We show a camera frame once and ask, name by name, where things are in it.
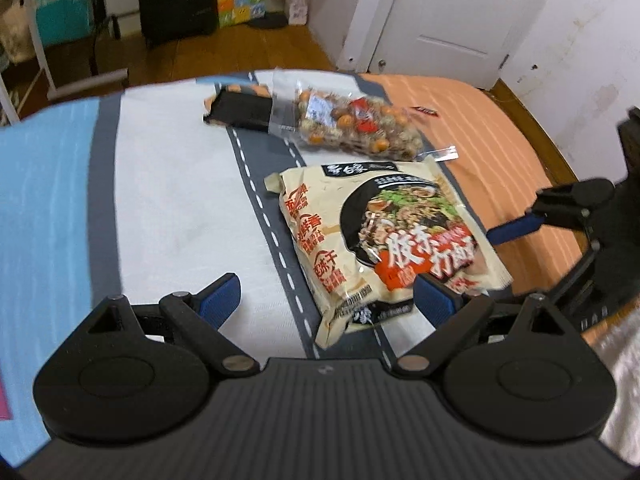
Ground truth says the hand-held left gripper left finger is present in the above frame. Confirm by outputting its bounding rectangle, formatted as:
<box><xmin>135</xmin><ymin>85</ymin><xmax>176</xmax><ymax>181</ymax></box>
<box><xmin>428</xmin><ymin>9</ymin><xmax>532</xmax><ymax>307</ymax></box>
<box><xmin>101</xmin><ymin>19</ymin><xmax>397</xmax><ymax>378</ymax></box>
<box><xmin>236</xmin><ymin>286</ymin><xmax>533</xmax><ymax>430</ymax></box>
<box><xmin>87</xmin><ymin>272</ymin><xmax>262</xmax><ymax>376</ymax></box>

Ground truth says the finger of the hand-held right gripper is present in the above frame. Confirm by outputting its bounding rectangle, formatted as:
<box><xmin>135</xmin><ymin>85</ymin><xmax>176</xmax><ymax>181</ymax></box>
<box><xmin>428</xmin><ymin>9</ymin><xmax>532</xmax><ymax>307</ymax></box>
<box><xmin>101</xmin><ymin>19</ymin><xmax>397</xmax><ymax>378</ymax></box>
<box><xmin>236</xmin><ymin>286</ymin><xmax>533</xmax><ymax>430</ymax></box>
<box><xmin>492</xmin><ymin>237</ymin><xmax>603</xmax><ymax>311</ymax></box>
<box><xmin>487</xmin><ymin>178</ymin><xmax>618</xmax><ymax>247</ymax></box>

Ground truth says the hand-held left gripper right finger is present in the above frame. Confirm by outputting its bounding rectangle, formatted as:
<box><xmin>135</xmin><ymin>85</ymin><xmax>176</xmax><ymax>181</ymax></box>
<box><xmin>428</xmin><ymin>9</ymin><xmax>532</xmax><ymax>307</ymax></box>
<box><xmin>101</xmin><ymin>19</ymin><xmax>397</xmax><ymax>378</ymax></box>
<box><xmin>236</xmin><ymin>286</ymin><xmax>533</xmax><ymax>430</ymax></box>
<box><xmin>395</xmin><ymin>274</ymin><xmax>571</xmax><ymax>376</ymax></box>

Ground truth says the beige instant noodle packet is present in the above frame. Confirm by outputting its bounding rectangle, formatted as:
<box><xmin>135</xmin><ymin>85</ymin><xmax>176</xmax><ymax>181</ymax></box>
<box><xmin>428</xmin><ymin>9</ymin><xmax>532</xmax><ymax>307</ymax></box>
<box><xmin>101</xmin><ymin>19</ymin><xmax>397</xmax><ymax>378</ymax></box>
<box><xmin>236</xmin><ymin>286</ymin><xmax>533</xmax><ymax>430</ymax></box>
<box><xmin>264</xmin><ymin>155</ymin><xmax>513</xmax><ymax>348</ymax></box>

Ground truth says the clear bag of mixed snacks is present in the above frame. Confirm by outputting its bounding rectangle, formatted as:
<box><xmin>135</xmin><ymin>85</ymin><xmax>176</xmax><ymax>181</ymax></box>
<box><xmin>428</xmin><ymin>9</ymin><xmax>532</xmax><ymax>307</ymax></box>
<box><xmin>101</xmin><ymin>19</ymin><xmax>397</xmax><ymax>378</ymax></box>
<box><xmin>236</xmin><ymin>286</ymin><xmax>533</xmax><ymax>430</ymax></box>
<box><xmin>270</xmin><ymin>71</ymin><xmax>458</xmax><ymax>162</ymax></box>

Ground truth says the road print bed sheet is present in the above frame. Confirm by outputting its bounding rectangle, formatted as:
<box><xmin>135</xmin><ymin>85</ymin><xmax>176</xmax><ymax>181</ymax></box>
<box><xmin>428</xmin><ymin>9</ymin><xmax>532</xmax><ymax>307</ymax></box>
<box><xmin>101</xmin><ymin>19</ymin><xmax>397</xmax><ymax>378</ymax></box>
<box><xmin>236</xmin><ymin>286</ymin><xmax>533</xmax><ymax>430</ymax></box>
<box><xmin>0</xmin><ymin>67</ymin><xmax>640</xmax><ymax>461</ymax></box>

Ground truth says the wide black snack packet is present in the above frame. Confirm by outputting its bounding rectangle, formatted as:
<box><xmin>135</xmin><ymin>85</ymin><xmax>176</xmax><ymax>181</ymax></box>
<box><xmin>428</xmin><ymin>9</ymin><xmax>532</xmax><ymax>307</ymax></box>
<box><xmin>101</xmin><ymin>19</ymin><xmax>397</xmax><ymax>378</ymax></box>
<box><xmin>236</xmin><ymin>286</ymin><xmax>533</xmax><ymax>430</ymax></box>
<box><xmin>202</xmin><ymin>84</ymin><xmax>275</xmax><ymax>133</ymax></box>

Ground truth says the white door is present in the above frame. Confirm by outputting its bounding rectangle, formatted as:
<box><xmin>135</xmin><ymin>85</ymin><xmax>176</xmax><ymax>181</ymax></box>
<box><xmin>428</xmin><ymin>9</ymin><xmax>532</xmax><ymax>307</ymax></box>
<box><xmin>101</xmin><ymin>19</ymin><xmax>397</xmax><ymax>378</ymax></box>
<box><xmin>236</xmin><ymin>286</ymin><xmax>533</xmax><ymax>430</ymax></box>
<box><xmin>367</xmin><ymin>0</ymin><xmax>551</xmax><ymax>91</ymax></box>

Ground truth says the dark round floor object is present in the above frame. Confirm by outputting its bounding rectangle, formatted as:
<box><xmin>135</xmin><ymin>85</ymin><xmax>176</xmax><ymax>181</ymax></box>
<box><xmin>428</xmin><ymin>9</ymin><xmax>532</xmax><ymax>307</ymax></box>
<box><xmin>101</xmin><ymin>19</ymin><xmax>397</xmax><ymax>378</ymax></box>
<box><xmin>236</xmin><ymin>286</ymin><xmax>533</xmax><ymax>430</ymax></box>
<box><xmin>248</xmin><ymin>12</ymin><xmax>290</xmax><ymax>31</ymax></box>

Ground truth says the black suitcase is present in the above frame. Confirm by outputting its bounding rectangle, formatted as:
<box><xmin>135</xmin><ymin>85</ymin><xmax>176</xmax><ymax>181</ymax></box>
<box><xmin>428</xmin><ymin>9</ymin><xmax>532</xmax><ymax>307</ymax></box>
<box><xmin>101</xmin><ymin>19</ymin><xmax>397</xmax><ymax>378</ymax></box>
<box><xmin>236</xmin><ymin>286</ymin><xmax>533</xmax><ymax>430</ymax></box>
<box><xmin>136</xmin><ymin>0</ymin><xmax>221</xmax><ymax>51</ymax></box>

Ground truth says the teal bag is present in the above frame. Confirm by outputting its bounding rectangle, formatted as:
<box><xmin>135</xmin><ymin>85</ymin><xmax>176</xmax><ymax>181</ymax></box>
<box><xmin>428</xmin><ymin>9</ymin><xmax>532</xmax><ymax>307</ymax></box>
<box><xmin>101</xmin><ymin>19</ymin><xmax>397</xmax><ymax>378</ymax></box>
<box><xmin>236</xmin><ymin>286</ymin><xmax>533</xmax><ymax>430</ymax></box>
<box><xmin>35</xmin><ymin>0</ymin><xmax>93</xmax><ymax>48</ymax></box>

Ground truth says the brown paper bag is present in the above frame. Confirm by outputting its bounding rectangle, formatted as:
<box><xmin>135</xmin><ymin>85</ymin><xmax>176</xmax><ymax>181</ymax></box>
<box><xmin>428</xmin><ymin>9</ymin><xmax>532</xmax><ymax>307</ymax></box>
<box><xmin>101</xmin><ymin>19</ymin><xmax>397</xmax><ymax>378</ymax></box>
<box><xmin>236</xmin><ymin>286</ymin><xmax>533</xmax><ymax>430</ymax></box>
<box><xmin>0</xmin><ymin>0</ymin><xmax>38</xmax><ymax>63</ymax></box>

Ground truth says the white frame table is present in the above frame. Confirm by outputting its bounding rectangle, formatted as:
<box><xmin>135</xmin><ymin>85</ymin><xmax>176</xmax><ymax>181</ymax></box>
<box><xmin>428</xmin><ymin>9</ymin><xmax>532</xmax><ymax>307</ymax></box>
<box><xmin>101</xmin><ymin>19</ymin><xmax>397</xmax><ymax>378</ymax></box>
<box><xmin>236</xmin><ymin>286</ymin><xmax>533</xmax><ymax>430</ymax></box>
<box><xmin>0</xmin><ymin>0</ymin><xmax>130</xmax><ymax>126</ymax></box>

